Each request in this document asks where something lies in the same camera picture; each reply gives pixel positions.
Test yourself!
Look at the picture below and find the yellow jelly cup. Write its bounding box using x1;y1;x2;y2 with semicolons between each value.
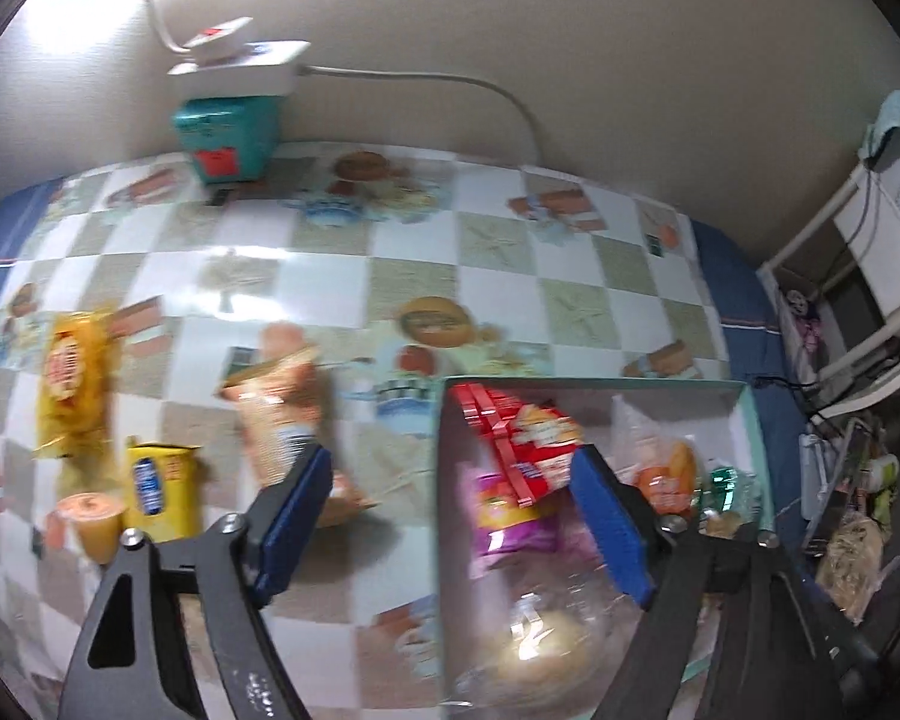
55;493;126;566

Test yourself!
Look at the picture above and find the green white snack packet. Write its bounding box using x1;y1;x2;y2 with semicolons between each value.
701;466;763;539

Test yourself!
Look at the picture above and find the yellow blue biscuit packet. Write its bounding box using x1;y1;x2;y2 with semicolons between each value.
123;437;201;543

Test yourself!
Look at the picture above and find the orange snack bag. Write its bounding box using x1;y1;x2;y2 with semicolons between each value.
608;395;697;515

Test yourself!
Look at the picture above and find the round bun clear bag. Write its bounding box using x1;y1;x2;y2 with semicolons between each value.
440;561;642;718

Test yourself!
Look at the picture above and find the pink snack bag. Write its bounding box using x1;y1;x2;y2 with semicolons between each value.
460;470;559;578

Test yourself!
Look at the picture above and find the red peanut snack bag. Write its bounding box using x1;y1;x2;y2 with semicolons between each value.
450;382;583;507

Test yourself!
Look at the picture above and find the crumpled plastic bag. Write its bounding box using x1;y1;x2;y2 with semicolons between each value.
816;512;900;626

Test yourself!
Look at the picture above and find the white green jar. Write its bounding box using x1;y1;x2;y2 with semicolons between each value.
862;454;899;494

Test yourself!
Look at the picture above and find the black smartphone on stand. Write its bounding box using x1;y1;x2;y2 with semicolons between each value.
800;418;873;556

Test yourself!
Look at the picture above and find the yellow transparent cracker pack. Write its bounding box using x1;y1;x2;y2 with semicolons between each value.
37;310;118;461

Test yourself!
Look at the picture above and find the teal white cardboard box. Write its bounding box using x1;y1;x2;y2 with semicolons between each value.
436;377;772;718

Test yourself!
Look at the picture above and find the orange beige cracker packet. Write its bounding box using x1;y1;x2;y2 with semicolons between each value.
215;343;380;530

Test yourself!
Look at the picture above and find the checkered patterned tablecloth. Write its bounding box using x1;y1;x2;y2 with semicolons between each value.
0;143;728;718

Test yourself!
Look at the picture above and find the white metal rack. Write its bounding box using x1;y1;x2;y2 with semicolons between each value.
754;88;900;421

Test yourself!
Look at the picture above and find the teal toy box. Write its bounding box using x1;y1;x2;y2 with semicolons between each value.
172;96;283;185

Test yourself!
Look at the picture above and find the white power strip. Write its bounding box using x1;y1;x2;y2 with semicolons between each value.
167;41;312;103

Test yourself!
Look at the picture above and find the black usb cable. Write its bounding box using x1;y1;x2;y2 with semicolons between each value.
752;340;900;430

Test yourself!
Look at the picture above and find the white power cable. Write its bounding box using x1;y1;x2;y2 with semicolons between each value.
298;63;546;166

